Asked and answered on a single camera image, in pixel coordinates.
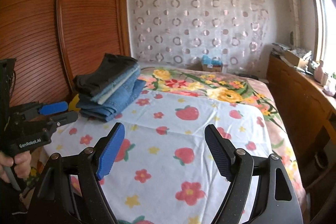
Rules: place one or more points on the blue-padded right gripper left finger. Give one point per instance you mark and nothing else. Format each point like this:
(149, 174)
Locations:
(69, 190)

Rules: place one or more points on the person's left hand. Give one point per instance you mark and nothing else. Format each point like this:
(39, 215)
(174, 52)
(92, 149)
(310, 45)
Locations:
(21, 163)

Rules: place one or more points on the white fruit-print towel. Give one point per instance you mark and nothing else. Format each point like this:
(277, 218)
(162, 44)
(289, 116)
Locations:
(164, 171)

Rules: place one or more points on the wooden louvered wardrobe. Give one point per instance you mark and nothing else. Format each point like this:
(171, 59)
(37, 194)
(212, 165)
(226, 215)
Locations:
(53, 41)

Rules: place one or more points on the black shorts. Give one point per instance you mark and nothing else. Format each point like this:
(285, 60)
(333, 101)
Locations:
(111, 68)

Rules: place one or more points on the circle-patterned sheer curtain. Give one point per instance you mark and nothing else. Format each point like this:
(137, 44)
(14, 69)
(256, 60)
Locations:
(181, 33)

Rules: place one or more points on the pink floral blanket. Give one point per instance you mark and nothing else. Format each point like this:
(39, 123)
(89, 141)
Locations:
(234, 90)

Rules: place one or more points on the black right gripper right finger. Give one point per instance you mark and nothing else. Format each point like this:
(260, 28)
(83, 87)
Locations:
(274, 201)

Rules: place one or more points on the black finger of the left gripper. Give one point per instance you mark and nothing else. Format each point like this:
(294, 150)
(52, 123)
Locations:
(62, 119)

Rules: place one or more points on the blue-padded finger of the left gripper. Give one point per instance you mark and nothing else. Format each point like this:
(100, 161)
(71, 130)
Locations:
(46, 109)

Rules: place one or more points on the cardboard box on cabinet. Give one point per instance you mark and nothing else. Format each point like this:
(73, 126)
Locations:
(295, 60)

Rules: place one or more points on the wooden side cabinet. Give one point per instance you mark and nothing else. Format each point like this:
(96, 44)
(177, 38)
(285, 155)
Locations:
(307, 113)

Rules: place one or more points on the folded blue jeans stack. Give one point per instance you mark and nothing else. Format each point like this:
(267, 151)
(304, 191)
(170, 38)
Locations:
(114, 98)

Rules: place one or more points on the pink bottle on cabinet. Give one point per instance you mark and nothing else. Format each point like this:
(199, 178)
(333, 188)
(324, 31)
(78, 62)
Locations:
(318, 72)

